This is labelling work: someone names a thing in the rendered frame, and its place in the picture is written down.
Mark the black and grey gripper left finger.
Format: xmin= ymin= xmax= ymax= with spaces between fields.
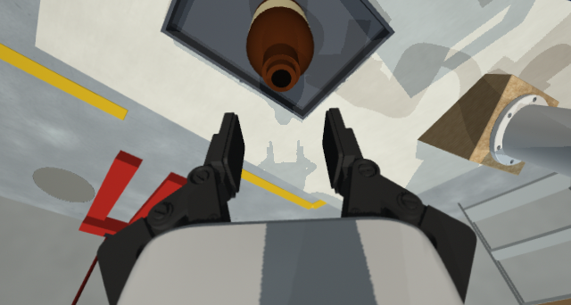
xmin=97 ymin=112 xmax=245 ymax=305

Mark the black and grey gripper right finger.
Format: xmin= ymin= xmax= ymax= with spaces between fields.
xmin=322 ymin=108 xmax=477 ymax=304

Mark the brown glass bottle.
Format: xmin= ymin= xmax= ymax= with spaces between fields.
xmin=246 ymin=0 xmax=314 ymax=92

